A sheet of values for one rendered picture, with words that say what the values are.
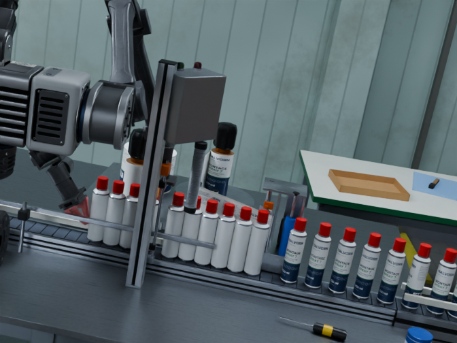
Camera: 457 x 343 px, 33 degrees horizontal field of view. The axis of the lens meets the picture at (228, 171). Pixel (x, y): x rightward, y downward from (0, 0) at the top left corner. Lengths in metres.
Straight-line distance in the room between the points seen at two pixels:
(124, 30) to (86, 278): 0.76
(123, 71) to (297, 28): 3.39
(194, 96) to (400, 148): 3.48
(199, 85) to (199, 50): 3.09
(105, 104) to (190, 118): 0.56
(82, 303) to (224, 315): 0.40
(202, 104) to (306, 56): 3.12
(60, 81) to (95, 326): 0.76
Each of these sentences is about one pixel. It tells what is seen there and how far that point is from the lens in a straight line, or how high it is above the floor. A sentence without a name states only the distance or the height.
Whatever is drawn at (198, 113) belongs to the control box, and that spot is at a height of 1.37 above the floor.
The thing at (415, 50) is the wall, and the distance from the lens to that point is 5.30.
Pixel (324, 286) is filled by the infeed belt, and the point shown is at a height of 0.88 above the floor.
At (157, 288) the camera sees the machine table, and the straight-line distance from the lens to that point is 2.28.
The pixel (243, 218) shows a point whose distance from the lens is 2.28.
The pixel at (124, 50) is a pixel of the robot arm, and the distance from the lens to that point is 1.89.
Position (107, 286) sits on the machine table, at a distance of 2.26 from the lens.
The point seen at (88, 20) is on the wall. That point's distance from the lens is 5.22.
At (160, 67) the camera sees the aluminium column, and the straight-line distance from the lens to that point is 2.05.
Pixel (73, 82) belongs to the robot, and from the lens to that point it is 1.54.
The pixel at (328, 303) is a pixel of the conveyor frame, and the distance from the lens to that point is 2.34.
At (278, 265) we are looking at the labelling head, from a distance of 2.38.
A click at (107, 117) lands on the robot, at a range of 1.55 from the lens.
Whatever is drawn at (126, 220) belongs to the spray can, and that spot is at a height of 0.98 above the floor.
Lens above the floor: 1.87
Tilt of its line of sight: 18 degrees down
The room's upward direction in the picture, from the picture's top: 10 degrees clockwise
